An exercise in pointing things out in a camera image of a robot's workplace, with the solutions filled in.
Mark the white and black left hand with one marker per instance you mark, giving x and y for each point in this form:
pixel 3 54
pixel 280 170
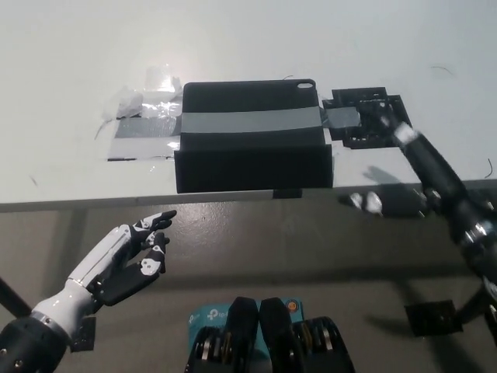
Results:
pixel 116 248

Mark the white and black right hand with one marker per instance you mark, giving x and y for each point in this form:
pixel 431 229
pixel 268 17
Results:
pixel 400 202

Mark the black folding tablet cover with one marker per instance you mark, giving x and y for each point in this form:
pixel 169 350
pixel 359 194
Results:
pixel 252 167

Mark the silver tape piece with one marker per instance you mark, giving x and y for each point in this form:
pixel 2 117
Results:
pixel 136 147

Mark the teal TP-Link box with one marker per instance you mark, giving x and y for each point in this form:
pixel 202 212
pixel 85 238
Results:
pixel 206 316

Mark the black slanted rod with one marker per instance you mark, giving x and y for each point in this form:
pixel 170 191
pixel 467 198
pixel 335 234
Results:
pixel 13 297

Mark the black 3D-printed fixture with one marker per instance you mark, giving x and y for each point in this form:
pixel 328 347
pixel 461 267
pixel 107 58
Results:
pixel 349 95

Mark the large black floor plate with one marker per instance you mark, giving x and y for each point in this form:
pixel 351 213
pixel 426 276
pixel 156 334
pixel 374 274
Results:
pixel 433 318

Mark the shiny clear tape strip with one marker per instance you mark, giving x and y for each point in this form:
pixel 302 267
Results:
pixel 161 108

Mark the crumpled white tape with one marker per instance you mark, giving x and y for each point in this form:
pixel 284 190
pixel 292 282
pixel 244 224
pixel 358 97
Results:
pixel 130 101

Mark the clear tape patch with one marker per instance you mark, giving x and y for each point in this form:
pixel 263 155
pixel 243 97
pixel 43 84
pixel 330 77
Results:
pixel 163 79

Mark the gray duct tape strip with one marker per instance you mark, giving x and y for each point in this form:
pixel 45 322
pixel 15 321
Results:
pixel 248 121

